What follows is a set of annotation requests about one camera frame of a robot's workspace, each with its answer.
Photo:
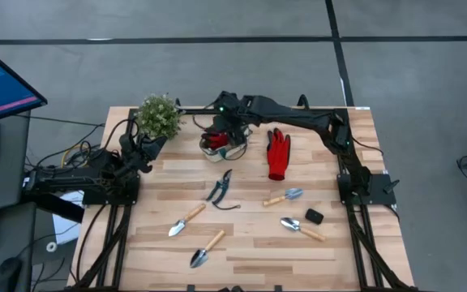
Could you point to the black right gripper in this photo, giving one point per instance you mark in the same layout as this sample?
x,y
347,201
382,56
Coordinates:
x,y
235,123

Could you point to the white paper sheet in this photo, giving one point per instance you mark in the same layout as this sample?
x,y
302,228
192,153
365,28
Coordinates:
x,y
65,227

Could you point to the black computer mouse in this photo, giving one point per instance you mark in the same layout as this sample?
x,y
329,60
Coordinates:
x,y
7,276

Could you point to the black table clamp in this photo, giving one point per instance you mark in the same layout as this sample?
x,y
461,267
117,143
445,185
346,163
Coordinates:
x,y
191,288
278,288

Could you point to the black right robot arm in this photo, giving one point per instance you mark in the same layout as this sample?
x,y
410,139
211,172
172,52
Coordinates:
x,y
290,113

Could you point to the green potted plant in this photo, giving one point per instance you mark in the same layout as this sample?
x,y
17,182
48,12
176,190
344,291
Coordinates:
x,y
158,117

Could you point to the small black box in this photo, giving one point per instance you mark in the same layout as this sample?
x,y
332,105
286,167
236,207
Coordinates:
x,y
314,216

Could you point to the grey desk cabinet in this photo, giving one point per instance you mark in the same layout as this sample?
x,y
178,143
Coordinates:
x,y
10,162

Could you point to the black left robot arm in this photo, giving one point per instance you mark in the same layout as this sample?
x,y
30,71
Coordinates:
x,y
67,178

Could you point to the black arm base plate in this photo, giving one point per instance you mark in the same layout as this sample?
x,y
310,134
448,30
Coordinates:
x,y
379,195
95,198

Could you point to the black diagonal bar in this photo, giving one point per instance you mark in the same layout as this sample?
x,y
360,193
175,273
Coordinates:
x,y
55,207

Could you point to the black pruning shears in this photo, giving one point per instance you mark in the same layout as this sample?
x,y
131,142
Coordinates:
x,y
222,184

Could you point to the white tape roll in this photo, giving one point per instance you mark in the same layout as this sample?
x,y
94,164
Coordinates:
x,y
51,247

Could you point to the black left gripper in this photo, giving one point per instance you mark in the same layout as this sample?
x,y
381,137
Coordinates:
x,y
136,150

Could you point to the red black gardening glove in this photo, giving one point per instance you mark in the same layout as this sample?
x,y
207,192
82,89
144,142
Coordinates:
x,y
278,158
216,142

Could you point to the black arched bracket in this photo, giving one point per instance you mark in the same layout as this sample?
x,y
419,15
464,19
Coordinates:
x,y
303,99
177,102

